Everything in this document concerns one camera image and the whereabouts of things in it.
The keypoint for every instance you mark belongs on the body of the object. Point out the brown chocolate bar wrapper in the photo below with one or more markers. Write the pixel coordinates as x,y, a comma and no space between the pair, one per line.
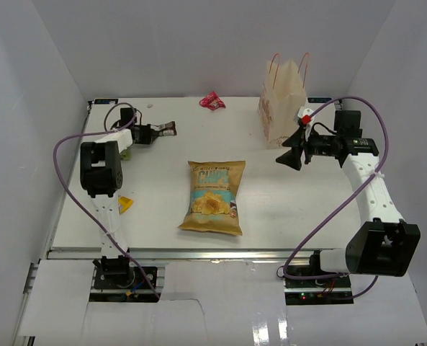
168,129

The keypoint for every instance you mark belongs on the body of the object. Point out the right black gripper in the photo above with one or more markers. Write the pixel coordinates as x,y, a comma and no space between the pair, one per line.
292,157

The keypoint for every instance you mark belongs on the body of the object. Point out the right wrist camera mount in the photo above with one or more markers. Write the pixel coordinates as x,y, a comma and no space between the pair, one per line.
303,116

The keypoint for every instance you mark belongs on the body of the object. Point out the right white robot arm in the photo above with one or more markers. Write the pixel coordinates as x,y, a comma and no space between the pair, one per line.
385,244

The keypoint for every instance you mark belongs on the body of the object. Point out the beige paper bag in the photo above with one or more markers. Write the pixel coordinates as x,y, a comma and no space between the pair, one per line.
282,95

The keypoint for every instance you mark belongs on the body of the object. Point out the small yellow snack packet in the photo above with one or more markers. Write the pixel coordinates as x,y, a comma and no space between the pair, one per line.
124,204

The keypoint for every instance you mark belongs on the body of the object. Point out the red candy packet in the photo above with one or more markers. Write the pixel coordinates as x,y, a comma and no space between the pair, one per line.
212,102

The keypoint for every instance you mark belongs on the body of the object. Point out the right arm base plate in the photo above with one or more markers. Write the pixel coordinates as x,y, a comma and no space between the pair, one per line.
334,291

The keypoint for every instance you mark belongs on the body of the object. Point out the aluminium front rail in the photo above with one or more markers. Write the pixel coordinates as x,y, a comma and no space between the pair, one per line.
168,255

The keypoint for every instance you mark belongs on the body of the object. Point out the green snack packet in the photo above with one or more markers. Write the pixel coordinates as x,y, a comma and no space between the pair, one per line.
126,155

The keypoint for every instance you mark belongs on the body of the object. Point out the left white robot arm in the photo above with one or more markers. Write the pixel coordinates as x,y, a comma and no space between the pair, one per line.
101,177

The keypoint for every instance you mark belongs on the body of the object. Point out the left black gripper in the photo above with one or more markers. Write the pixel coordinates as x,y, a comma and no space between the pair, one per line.
149,137

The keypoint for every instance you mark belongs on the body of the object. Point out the kettle chips bag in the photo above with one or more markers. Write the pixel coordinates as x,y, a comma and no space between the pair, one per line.
212,199

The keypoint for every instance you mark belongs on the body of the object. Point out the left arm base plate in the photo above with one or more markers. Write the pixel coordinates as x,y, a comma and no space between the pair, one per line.
131,288

